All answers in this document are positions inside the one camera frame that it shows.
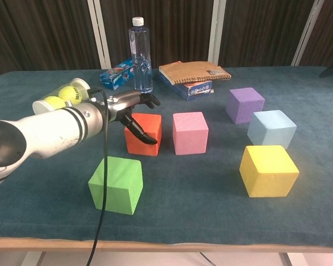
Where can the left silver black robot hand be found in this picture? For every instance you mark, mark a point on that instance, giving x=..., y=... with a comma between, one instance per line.
x=122, y=101

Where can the red foam cube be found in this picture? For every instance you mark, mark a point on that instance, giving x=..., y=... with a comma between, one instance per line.
x=144, y=149

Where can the pink foam cube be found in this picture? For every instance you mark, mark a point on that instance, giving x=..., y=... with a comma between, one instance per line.
x=190, y=135

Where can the green foam cube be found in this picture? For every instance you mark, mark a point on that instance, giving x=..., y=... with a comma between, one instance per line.
x=119, y=185

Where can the light blue foam cube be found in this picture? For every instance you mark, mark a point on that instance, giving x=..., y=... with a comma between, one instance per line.
x=270, y=130

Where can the purple foam cube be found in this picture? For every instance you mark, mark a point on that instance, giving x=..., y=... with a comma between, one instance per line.
x=244, y=105

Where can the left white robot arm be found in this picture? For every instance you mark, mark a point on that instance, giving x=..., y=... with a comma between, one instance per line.
x=50, y=133

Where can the blue cookie box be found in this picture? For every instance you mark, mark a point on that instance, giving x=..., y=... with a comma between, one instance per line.
x=116, y=76

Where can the clear plastic water bottle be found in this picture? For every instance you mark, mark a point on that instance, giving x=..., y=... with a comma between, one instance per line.
x=140, y=55

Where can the yellow tennis ball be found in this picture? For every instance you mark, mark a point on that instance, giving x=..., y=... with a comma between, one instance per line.
x=70, y=95
x=55, y=103

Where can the blue white card box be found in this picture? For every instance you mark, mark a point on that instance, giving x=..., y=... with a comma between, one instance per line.
x=197, y=90

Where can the brown cardboard package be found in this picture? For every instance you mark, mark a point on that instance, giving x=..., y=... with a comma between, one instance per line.
x=194, y=70

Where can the clear tennis ball tube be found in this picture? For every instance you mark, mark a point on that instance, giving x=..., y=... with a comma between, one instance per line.
x=41, y=106

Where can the blue felt table cloth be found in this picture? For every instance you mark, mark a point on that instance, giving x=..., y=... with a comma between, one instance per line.
x=183, y=199

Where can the yellow foam cube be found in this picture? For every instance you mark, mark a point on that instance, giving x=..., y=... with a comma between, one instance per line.
x=267, y=171

